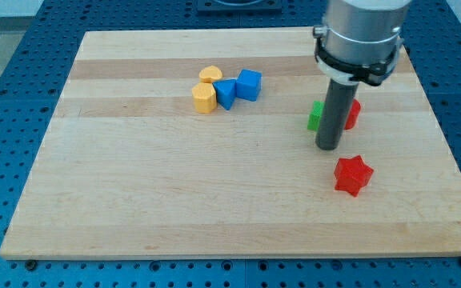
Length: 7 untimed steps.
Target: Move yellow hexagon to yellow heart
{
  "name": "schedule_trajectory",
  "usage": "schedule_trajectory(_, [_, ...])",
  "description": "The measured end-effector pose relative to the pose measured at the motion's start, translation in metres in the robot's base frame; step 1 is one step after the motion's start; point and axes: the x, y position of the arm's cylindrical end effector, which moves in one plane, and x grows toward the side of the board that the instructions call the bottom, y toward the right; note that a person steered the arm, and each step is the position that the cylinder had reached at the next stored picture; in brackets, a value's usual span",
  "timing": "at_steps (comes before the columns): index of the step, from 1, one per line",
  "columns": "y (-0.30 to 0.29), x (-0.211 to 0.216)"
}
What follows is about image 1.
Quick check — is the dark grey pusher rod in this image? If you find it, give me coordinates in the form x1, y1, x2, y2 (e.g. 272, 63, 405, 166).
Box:
315, 79, 358, 150

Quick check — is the blue triangle block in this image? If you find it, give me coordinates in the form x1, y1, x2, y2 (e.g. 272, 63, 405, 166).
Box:
213, 79, 236, 110

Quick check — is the blue cube block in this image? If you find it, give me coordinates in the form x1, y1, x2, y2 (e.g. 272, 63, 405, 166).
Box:
236, 69, 262, 102

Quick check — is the red round block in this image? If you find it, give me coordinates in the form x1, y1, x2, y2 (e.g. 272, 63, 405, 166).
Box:
344, 99, 362, 130

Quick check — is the yellow hexagon block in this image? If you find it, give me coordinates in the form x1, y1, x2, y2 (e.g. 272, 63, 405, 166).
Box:
191, 82, 217, 114

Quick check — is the yellow heart block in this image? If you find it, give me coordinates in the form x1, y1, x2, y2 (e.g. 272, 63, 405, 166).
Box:
198, 66, 223, 83

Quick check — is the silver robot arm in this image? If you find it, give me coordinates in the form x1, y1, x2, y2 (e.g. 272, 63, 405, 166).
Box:
313, 0, 411, 86

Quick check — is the red star block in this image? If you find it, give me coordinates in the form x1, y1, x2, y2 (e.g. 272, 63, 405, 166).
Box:
334, 155, 375, 198

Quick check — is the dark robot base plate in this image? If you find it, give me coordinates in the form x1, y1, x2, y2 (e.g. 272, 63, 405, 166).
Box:
194, 0, 283, 12

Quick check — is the green block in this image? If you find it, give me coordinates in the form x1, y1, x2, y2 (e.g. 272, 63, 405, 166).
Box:
307, 101, 324, 131

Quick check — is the wooden board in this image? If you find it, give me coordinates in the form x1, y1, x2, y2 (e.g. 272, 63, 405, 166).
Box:
0, 27, 461, 260

